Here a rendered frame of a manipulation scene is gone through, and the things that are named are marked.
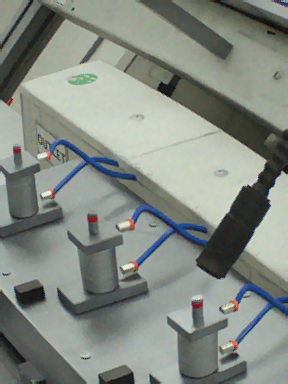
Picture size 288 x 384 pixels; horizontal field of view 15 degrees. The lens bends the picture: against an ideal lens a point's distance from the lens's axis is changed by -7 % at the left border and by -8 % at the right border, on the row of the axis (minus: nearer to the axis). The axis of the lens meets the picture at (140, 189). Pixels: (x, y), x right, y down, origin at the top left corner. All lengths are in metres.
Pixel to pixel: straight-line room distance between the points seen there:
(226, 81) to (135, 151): 0.09
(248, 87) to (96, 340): 0.25
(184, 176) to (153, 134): 0.07
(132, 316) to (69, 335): 0.04
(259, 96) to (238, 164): 0.06
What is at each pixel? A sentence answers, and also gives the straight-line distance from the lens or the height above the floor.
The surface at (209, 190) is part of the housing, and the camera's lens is 0.73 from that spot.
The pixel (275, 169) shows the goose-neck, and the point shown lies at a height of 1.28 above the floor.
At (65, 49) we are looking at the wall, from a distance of 3.83.
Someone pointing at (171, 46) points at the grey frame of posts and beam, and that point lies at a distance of 0.88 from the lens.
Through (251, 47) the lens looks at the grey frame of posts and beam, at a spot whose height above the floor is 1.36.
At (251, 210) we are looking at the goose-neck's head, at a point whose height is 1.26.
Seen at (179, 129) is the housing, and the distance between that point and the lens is 0.81.
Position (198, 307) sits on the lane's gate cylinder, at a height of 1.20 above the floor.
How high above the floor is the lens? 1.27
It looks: 3 degrees down
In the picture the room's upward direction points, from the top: 33 degrees clockwise
